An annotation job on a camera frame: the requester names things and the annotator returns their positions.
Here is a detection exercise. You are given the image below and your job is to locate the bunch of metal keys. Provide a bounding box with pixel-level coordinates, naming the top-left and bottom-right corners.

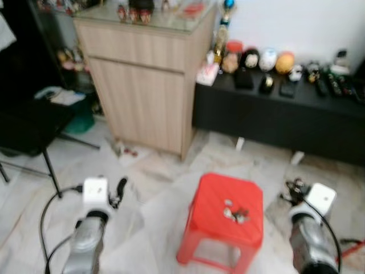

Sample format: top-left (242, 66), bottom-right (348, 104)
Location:
top-left (222, 199), bottom-right (250, 223)

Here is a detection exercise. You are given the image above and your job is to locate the green plastic bin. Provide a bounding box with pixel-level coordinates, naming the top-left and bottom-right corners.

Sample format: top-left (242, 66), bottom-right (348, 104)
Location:
top-left (67, 100), bottom-right (96, 135)

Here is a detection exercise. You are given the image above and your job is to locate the black low console table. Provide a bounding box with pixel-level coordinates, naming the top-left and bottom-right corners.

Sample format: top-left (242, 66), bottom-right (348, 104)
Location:
top-left (192, 71), bottom-right (365, 166)

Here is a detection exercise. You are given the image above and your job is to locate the light wooden cabinet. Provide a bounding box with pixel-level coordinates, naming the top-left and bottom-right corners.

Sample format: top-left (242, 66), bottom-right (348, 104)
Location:
top-left (73, 3), bottom-right (217, 160)

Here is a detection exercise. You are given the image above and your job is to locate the red plastic stool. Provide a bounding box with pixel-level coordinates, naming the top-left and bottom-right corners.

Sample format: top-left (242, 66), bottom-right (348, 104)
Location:
top-left (176, 173), bottom-right (265, 274)

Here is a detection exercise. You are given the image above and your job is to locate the white and blue paper stack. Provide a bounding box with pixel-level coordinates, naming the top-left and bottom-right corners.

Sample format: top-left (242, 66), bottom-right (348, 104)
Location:
top-left (34, 86), bottom-right (86, 106)

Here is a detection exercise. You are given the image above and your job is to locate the black folding chair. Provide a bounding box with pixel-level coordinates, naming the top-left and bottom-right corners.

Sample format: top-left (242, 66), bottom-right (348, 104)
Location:
top-left (0, 97), bottom-right (100, 198)

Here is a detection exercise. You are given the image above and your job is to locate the black remote control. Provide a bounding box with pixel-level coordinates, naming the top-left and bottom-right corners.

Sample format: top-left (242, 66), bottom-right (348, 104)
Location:
top-left (328, 73), bottom-right (350, 95)
top-left (315, 77), bottom-right (330, 96)

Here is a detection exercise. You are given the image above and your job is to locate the small white panda figure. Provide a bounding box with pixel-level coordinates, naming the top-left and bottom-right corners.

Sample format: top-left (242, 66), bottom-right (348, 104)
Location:
top-left (288, 65), bottom-right (304, 82)

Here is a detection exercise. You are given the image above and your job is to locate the small black toy figure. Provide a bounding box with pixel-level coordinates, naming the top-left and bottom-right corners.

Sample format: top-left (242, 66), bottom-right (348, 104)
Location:
top-left (305, 62), bottom-right (321, 83)

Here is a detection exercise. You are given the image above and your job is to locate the black wallet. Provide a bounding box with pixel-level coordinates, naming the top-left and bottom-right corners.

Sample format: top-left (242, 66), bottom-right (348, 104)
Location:
top-left (234, 68), bottom-right (255, 90)

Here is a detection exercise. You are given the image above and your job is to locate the yellow egg-shaped plush toy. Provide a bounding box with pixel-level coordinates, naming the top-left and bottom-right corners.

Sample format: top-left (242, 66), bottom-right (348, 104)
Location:
top-left (275, 51), bottom-right (295, 75)

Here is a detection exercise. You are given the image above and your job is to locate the white egg-shaped plush toy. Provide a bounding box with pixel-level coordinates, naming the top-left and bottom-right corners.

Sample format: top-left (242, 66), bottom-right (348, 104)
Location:
top-left (259, 48), bottom-right (278, 72)

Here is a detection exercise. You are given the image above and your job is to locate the pink white tissue box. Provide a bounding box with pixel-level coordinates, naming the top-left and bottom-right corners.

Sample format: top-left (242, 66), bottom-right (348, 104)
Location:
top-left (196, 62), bottom-right (220, 86)

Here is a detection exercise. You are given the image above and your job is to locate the black egg-shaped plush toy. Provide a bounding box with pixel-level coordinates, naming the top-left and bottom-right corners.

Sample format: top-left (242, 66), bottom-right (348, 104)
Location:
top-left (240, 48), bottom-right (261, 71)

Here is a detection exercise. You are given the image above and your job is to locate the glass jar with red lid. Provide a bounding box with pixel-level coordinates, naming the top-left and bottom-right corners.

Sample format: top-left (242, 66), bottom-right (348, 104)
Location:
top-left (222, 40), bottom-right (244, 74)

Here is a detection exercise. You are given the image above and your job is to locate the glass display shelf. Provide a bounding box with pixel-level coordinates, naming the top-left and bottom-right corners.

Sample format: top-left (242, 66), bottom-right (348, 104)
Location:
top-left (29, 0), bottom-right (100, 115)

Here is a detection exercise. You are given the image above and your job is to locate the gold trophy with blue ball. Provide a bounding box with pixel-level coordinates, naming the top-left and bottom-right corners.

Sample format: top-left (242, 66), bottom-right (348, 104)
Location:
top-left (214, 0), bottom-right (236, 65)

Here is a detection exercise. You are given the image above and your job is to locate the row of small figurines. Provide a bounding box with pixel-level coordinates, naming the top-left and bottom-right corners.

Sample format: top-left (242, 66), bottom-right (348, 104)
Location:
top-left (117, 0), bottom-right (155, 25)

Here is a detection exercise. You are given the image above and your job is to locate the flat red box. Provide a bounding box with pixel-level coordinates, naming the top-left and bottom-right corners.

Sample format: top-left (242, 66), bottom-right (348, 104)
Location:
top-left (182, 3), bottom-right (205, 17)

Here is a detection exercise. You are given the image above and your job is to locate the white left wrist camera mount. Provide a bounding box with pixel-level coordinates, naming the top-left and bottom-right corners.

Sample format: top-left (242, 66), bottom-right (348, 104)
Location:
top-left (83, 177), bottom-right (110, 213)

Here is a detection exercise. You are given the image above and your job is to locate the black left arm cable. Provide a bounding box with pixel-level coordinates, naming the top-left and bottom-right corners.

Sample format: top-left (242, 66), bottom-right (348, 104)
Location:
top-left (39, 184), bottom-right (85, 274)

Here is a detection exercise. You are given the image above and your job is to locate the red and black metal frame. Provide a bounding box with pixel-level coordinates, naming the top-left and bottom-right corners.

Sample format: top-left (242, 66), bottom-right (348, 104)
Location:
top-left (341, 240), bottom-right (365, 263)

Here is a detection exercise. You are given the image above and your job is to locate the green stand with cordless phone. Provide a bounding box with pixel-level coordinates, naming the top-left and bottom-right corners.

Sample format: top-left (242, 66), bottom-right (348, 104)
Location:
top-left (330, 50), bottom-right (351, 75)

